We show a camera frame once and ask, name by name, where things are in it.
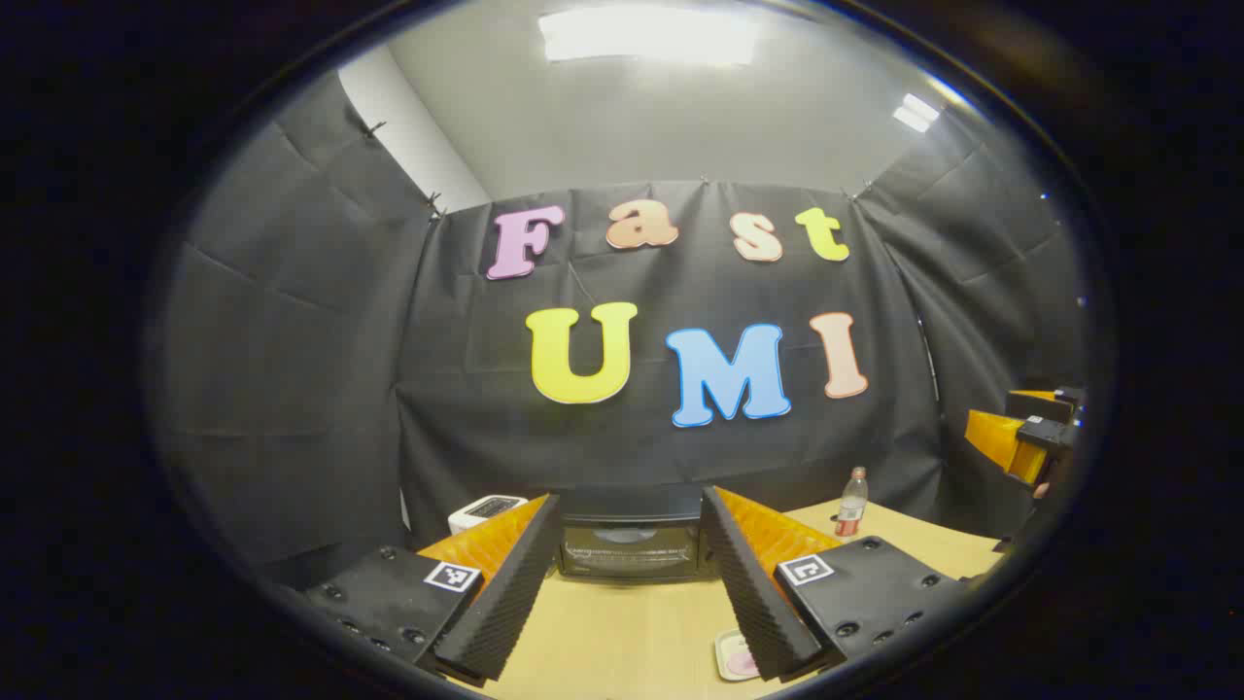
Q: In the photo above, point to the clear plastic bottle red label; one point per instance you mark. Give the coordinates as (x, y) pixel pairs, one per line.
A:
(851, 506)

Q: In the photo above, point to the large ceiling light panel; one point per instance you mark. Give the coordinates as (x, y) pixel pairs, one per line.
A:
(649, 35)

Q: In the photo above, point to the black backdrop cloth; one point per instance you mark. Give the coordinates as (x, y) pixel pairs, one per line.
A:
(680, 457)

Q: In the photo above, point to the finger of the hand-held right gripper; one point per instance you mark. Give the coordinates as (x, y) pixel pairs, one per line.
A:
(1001, 439)
(1050, 403)

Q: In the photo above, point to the beige square plate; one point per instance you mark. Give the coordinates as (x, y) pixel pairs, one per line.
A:
(727, 649)

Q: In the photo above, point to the round pink food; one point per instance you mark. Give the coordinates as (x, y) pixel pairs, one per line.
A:
(744, 665)

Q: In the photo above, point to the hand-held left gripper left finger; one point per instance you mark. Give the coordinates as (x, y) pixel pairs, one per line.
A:
(505, 603)

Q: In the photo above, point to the white toaster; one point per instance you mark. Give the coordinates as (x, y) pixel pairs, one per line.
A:
(483, 509)

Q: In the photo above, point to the small ceiling light panel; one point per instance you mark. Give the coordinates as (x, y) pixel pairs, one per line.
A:
(915, 112)

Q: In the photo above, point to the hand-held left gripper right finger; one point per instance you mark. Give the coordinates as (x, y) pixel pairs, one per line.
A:
(753, 603)

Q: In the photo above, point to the black electric oven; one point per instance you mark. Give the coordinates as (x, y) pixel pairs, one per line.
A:
(630, 549)

